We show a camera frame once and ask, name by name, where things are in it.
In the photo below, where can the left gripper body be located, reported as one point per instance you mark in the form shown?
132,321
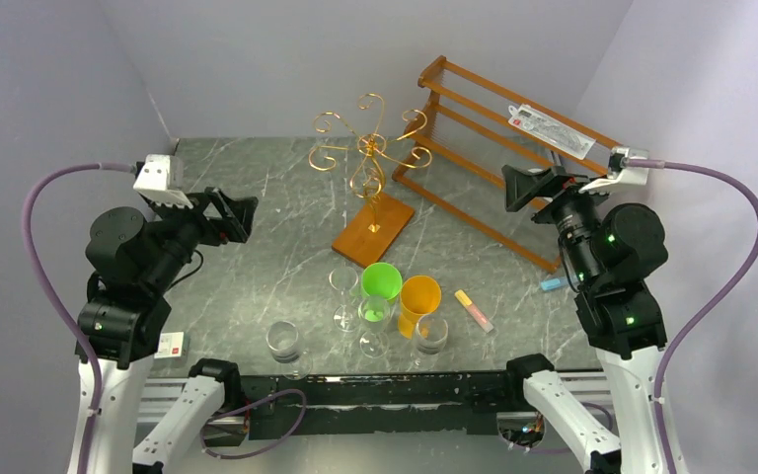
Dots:
202,228

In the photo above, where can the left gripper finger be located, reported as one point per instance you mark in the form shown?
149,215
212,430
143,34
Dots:
216,197
237,218

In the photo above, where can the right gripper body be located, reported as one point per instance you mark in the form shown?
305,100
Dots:
550,198

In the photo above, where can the clear wine glass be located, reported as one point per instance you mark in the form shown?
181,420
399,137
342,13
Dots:
286,346
429,339
344,282
374,314

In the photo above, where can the orange plastic wine glass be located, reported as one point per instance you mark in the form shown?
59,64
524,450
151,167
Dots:
420,295

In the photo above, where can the green plastic wine glass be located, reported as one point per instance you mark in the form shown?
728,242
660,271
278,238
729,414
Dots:
380,279

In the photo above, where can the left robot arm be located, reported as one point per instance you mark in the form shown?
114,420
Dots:
119,328

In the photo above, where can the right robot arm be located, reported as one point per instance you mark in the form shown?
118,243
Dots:
611,257

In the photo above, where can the wooden shelf rack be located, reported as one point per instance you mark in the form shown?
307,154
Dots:
469,134

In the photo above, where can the gold wine glass rack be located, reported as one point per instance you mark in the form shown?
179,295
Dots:
367,237

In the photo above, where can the white packaged item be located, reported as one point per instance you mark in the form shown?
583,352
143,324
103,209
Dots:
552,131

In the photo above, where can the blue marker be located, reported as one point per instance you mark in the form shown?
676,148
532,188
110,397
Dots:
554,283

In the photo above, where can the small white red box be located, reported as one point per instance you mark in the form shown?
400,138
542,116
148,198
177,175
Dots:
172,345

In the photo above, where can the yellow pink highlighter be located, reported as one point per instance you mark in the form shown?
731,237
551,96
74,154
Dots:
474,311

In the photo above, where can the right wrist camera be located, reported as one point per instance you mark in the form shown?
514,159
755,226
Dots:
622,175

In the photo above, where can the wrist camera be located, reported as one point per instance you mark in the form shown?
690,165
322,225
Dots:
622,175
160,181

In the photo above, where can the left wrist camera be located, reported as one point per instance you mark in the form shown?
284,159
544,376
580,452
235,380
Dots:
160,181

